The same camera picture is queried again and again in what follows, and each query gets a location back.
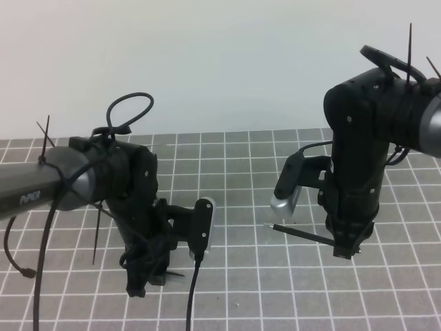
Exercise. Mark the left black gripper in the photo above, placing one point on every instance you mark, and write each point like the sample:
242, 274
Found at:
149, 235

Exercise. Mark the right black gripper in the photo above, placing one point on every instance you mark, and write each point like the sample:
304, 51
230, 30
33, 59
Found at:
350, 196

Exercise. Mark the black pen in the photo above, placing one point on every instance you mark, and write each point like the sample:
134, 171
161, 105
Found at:
301, 234

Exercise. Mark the black pen cap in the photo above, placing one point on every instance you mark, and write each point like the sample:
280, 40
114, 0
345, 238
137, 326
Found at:
174, 274

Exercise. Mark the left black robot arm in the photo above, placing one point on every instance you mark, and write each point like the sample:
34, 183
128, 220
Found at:
119, 179

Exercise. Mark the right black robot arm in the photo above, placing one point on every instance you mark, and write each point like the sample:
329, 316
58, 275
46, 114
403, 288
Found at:
366, 114

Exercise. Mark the grey grid tablecloth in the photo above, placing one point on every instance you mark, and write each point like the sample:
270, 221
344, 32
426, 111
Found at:
253, 278

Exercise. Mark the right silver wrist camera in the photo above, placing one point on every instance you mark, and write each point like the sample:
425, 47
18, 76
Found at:
287, 190

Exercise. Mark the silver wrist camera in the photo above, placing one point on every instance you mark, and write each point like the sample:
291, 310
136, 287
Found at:
201, 225
287, 190

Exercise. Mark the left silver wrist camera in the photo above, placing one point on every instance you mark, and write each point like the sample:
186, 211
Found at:
201, 225

